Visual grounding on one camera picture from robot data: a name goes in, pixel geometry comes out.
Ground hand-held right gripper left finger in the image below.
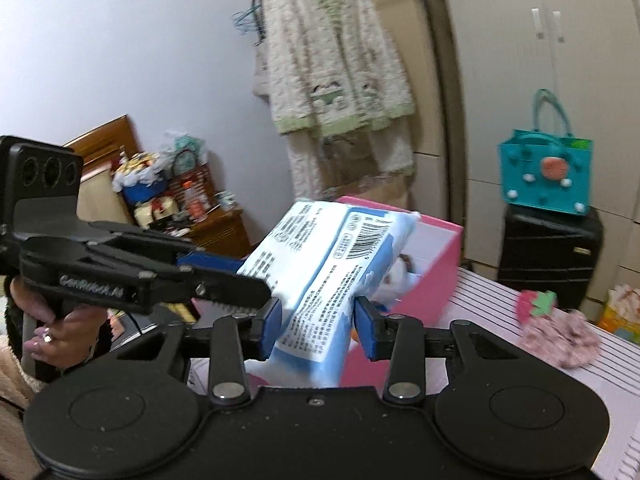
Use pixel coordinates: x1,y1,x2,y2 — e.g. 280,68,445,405
107,297,283,407

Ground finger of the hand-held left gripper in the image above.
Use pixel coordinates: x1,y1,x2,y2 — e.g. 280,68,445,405
145,265,273,315
176,250,246,276

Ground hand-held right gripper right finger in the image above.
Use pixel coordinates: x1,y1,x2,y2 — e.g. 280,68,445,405
353,296,531,407

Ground white round plush toy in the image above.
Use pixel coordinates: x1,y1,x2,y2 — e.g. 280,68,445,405
375,254,416,306

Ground pink cardboard box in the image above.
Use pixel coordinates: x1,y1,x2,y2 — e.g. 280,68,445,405
190,196,463,388

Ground blue white tissue pack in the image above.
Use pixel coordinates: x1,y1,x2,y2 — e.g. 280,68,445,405
235,200,420,390

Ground person's left hand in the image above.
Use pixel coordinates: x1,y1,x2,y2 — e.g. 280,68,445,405
10,275,108,381

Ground orange drink bottle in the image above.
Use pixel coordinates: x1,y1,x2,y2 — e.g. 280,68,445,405
182,180,203,218

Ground wicker basket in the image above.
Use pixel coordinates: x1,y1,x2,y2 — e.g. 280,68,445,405
160,150,213,211

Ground flower bouquet blue wrap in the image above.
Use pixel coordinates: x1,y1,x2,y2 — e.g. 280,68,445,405
112,150,168,206

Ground wooden nightstand with clutter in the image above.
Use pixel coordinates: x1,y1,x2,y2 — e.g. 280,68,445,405
62,114,143,226

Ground cream fluffy pajama pants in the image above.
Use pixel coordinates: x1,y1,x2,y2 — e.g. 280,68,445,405
287,120,416,198

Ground pink strawberry plush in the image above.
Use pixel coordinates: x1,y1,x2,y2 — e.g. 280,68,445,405
516,290,558,320

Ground white cloth bag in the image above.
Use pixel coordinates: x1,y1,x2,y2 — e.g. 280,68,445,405
251,45,273,101

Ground black suitcase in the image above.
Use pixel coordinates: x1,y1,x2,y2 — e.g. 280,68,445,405
497,205,603,311

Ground pink floral scrunchie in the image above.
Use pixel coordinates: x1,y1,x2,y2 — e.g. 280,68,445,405
517,310,603,370

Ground teal tote bag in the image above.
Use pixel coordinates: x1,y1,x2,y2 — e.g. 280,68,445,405
497,89,595,218

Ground cream fluffy pajama jacket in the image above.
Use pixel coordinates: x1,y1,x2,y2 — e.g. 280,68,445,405
252,0,416,137

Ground yellow printed bag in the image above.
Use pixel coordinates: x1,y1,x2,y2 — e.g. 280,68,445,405
597,282,640,346

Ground beige wardrobe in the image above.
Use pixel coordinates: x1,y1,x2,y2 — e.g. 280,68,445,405
415,0,640,331

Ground blue wire clothes hangers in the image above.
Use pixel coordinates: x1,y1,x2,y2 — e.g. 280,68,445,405
232,2,263,36

